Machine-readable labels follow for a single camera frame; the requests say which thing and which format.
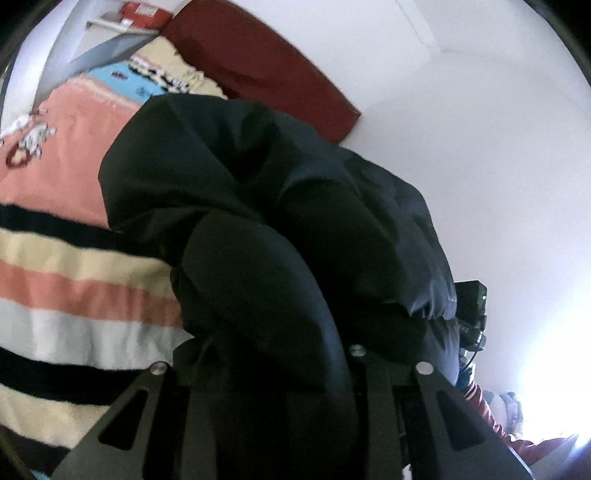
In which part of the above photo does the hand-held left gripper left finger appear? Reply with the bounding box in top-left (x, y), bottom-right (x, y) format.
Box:
top-left (51, 340), bottom-right (218, 480)

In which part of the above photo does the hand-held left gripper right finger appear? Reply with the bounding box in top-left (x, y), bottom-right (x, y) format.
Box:
top-left (348, 344), bottom-right (533, 480)

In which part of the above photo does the black puffer jacket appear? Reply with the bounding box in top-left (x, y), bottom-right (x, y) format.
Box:
top-left (98, 95), bottom-right (462, 480)

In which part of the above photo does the person's right forearm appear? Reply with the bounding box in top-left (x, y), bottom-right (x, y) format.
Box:
top-left (457, 371), bottom-right (578, 467)

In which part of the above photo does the striped printed blanket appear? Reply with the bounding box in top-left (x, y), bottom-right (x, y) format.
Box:
top-left (0, 37), bottom-right (232, 476)

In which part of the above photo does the red box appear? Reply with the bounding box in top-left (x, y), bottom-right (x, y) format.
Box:
top-left (119, 1), bottom-right (174, 31)

